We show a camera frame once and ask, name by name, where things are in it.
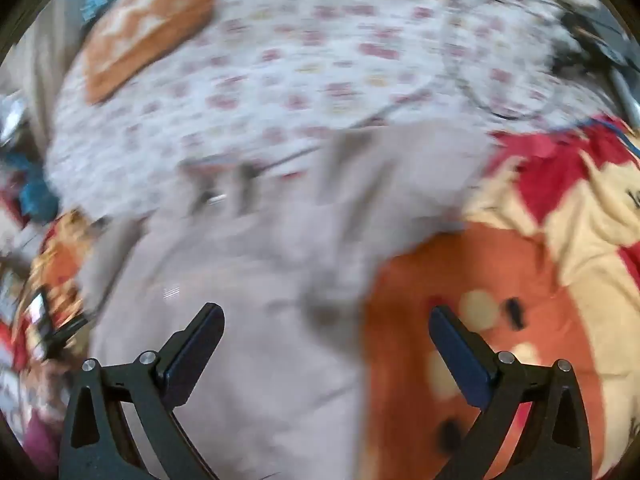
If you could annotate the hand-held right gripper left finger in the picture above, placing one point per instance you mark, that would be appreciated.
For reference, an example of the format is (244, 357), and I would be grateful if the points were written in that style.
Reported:
(197, 355)

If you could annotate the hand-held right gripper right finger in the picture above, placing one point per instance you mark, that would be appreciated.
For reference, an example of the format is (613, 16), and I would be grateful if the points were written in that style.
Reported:
(457, 360)

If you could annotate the beige garment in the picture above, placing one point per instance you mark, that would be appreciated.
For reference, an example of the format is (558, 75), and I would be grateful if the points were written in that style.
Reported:
(250, 285)

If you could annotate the red orange printed blanket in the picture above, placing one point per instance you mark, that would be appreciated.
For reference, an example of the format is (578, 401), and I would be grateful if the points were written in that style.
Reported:
(500, 270)

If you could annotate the teal cloth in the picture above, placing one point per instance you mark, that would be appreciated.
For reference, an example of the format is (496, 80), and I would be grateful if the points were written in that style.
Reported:
(35, 195)

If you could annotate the beige cloth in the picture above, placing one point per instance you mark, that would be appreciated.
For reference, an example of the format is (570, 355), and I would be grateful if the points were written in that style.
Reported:
(35, 65)

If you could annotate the orange white patterned pillow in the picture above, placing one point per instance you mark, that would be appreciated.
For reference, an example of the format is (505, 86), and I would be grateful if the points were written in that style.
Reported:
(150, 25)

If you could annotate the floral quilt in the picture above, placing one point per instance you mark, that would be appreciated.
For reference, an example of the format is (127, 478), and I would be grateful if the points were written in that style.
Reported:
(325, 60)

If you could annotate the black device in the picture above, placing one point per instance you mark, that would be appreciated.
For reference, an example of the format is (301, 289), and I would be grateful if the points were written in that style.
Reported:
(590, 35)

